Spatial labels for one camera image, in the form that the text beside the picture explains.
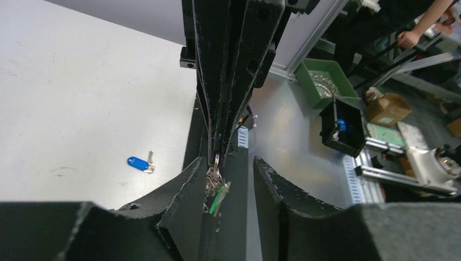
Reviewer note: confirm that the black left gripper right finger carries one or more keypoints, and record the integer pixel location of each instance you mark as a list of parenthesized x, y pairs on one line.
[(294, 225)]

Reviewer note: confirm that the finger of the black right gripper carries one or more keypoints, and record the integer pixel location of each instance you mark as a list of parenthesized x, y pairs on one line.
[(259, 22), (213, 23)]

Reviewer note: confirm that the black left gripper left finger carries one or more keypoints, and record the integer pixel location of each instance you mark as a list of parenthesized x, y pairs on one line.
[(162, 225)]

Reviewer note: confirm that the keyring bunch with tags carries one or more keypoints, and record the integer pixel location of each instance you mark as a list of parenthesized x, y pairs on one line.
[(216, 189)]

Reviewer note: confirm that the blue tag key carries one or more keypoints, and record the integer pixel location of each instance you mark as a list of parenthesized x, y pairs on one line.
[(146, 166)]

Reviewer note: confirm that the person forearm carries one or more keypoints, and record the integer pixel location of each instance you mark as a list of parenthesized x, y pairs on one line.
[(430, 12)]

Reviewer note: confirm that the green storage bin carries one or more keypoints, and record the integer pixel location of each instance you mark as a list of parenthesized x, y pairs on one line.
[(322, 80)]

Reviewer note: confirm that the black storage bin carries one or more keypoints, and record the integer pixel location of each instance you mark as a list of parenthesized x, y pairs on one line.
[(343, 127)]

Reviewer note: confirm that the cardboard box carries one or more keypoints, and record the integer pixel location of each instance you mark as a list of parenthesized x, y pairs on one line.
[(388, 110)]

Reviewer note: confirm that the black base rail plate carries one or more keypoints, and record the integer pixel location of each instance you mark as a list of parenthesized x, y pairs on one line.
[(225, 237)]

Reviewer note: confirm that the white slotted cable duct right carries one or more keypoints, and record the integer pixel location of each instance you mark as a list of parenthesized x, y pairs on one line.
[(243, 137)]

